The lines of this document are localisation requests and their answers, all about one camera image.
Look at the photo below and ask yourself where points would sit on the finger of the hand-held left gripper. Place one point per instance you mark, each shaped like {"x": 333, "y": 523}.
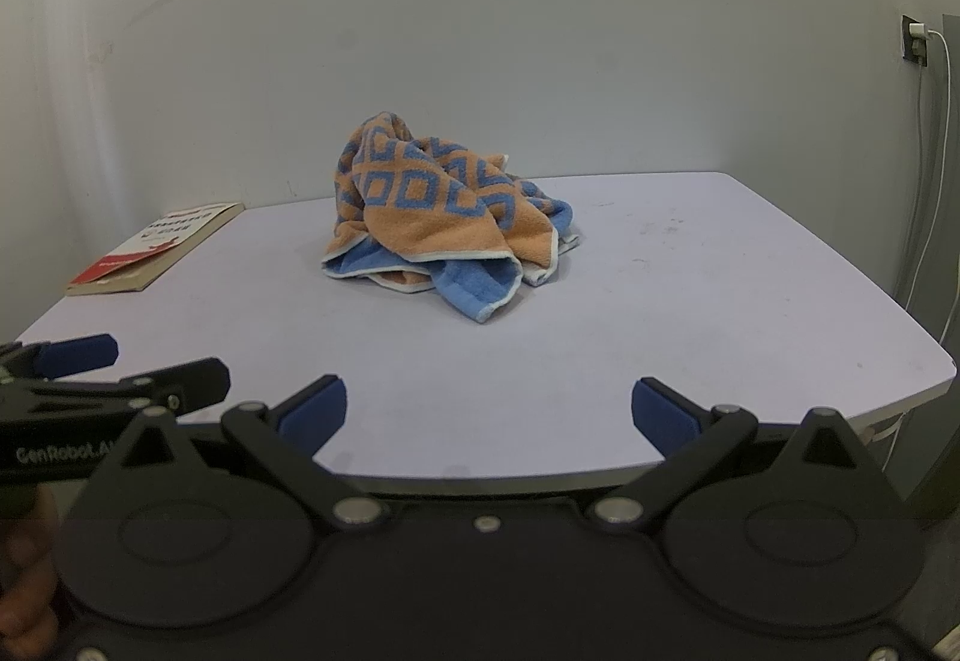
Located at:
{"x": 75, "y": 355}
{"x": 195, "y": 379}

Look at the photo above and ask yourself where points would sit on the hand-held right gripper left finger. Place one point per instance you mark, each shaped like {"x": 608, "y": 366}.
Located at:
{"x": 315, "y": 409}

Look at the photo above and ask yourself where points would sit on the orange and blue patterned towel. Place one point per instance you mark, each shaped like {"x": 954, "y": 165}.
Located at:
{"x": 420, "y": 196}

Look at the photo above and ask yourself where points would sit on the person's left hand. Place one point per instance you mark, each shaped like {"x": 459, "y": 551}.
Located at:
{"x": 26, "y": 578}

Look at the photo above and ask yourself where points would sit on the black wall socket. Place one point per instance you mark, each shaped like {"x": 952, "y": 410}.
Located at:
{"x": 906, "y": 49}

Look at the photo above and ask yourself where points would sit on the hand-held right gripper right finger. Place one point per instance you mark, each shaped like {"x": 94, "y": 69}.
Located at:
{"x": 660, "y": 413}

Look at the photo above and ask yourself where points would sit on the white charger plug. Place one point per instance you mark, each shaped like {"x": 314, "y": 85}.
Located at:
{"x": 918, "y": 33}

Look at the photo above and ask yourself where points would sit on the red and white paperback book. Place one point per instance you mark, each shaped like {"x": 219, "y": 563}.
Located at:
{"x": 150, "y": 248}

